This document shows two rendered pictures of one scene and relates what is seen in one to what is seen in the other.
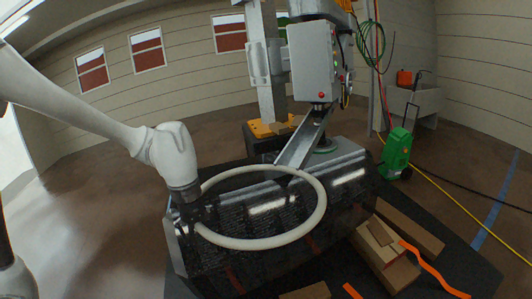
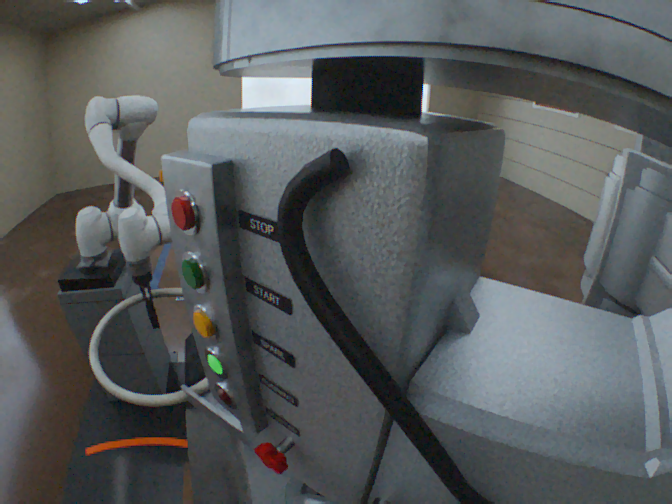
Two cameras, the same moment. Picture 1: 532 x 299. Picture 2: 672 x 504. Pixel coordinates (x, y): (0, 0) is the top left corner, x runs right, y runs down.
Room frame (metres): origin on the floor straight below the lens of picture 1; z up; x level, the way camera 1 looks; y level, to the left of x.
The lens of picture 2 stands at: (1.04, -0.61, 1.55)
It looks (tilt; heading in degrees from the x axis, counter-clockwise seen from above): 27 degrees down; 88
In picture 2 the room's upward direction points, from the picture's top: 2 degrees clockwise
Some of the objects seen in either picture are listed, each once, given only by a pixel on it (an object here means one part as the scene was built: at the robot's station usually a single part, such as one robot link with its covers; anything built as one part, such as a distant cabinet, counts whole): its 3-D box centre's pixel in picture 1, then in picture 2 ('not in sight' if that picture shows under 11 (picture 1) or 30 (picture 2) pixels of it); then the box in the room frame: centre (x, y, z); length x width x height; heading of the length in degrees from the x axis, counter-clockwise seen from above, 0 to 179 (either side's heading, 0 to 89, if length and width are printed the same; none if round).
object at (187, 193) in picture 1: (184, 188); (139, 262); (0.43, 0.24, 1.07); 0.09 x 0.09 x 0.06
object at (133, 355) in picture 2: not in sight; (119, 331); (-0.14, 0.61, 0.40); 0.50 x 0.50 x 0.80; 15
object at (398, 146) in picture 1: (398, 142); not in sight; (1.67, -1.49, 0.43); 0.35 x 0.35 x 0.87; 87
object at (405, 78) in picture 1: (406, 78); not in sight; (2.99, -2.73, 1.00); 0.50 x 0.22 x 0.33; 105
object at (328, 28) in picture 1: (332, 53); (218, 315); (0.95, -0.38, 1.37); 0.08 x 0.03 x 0.28; 143
